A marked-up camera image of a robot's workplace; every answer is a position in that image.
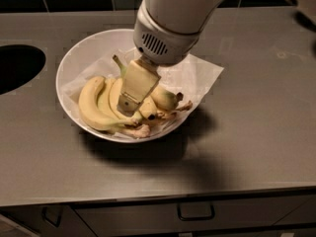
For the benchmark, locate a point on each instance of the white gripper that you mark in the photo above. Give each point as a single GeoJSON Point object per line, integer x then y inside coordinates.
{"type": "Point", "coordinates": [164, 43]}

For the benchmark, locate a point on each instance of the green-stemmed banana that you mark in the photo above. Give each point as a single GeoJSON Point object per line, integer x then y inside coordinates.
{"type": "Point", "coordinates": [148, 108]}

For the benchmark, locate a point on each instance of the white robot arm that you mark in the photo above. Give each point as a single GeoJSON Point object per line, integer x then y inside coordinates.
{"type": "Point", "coordinates": [164, 33]}

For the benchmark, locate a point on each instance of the yellow banana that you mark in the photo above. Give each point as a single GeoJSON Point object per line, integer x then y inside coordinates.
{"type": "Point", "coordinates": [166, 100]}
{"type": "Point", "coordinates": [93, 117]}
{"type": "Point", "coordinates": [113, 87]}
{"type": "Point", "coordinates": [104, 101]}

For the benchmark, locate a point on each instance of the right yellow banana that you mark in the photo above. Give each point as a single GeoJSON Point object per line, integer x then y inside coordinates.
{"type": "Point", "coordinates": [166, 100]}

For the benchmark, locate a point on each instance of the white bowl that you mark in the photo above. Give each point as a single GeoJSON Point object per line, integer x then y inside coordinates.
{"type": "Point", "coordinates": [89, 50]}

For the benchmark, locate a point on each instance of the outer left yellow banana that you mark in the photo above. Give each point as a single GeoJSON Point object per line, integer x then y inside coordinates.
{"type": "Point", "coordinates": [93, 117]}

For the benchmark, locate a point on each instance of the white paper sheet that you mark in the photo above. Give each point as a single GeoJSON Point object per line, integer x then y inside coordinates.
{"type": "Point", "coordinates": [193, 77]}

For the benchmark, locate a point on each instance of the black round sink hole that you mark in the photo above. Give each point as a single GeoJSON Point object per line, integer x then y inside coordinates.
{"type": "Point", "coordinates": [19, 64]}

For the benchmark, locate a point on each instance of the grey left cabinet door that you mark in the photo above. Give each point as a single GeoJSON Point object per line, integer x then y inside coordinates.
{"type": "Point", "coordinates": [30, 215]}

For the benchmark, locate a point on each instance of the grey centre drawer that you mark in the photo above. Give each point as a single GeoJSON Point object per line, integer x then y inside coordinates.
{"type": "Point", "coordinates": [239, 213]}

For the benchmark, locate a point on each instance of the grey right cabinet front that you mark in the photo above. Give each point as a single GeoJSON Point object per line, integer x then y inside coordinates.
{"type": "Point", "coordinates": [305, 214]}

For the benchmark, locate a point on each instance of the black drawer handle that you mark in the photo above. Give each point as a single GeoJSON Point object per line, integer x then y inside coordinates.
{"type": "Point", "coordinates": [195, 211]}

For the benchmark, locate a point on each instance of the black left door handle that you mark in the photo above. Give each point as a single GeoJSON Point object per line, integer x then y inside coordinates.
{"type": "Point", "coordinates": [52, 215]}

